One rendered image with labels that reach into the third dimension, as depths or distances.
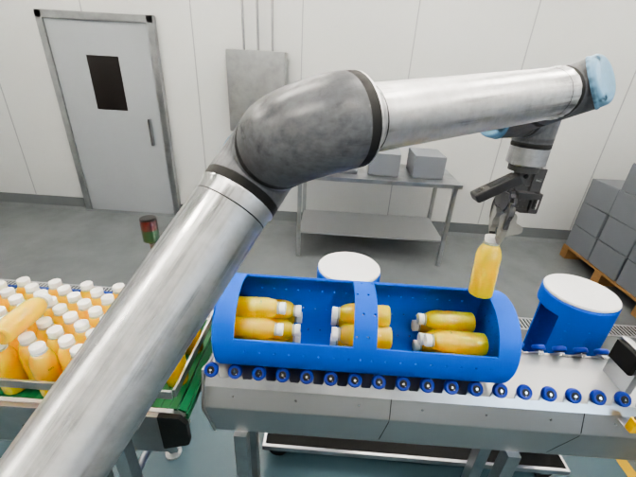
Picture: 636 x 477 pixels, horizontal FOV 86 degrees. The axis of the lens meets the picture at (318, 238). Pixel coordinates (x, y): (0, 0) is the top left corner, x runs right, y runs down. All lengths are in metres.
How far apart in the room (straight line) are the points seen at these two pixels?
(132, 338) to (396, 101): 0.41
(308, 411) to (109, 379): 0.84
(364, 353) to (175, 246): 0.70
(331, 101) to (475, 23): 3.97
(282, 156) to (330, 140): 0.06
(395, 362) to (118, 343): 0.77
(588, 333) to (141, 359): 1.64
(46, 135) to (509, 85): 5.21
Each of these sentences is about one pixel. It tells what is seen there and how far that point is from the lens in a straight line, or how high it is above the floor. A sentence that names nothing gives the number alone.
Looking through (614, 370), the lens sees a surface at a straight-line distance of 1.59.
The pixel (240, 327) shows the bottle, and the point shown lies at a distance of 1.09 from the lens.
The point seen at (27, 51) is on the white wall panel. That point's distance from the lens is 5.33.
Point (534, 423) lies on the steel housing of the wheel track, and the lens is 1.40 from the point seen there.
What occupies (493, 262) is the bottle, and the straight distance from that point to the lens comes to 1.05.
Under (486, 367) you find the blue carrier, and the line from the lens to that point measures 1.14.
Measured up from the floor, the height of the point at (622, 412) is 0.92.
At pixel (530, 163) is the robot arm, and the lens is 0.97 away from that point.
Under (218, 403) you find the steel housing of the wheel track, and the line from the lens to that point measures 1.26.
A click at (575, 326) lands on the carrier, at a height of 0.95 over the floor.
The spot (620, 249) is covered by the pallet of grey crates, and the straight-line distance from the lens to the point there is 4.31.
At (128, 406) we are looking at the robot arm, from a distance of 0.48.
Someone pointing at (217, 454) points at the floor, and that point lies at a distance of 2.17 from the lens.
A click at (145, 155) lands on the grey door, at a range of 4.76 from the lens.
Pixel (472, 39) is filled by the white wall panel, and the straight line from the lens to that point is 4.32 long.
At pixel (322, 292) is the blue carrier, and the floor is 1.12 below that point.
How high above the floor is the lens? 1.83
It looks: 26 degrees down
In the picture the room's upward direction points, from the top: 3 degrees clockwise
